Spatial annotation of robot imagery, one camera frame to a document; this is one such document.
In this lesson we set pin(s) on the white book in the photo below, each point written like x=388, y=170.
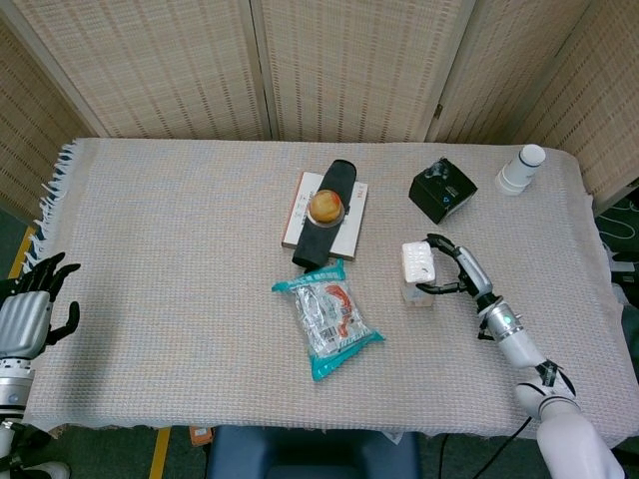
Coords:
x=349, y=229

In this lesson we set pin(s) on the black fabric sleeve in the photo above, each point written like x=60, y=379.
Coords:
x=319, y=244

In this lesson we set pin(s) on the black cardboard box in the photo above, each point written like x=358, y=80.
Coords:
x=442, y=192

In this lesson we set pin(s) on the white plastic bottle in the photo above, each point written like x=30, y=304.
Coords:
x=519, y=169

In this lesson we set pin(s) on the beige woven tablecloth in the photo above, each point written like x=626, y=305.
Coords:
x=199, y=279

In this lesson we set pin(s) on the teal snack bag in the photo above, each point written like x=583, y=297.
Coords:
x=329, y=319

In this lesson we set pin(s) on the woven folding screen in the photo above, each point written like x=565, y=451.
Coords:
x=349, y=65

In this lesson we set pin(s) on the orange jelly cup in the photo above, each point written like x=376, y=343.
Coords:
x=325, y=205

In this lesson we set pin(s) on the small orange box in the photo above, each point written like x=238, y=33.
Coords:
x=200, y=435

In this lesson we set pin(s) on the black and silver right hand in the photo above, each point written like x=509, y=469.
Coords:
x=474, y=272

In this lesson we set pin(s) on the black and silver left hand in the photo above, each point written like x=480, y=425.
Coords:
x=22, y=319

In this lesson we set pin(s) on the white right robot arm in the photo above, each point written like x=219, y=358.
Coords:
x=519, y=344

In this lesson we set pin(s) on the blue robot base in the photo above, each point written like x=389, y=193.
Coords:
x=314, y=456

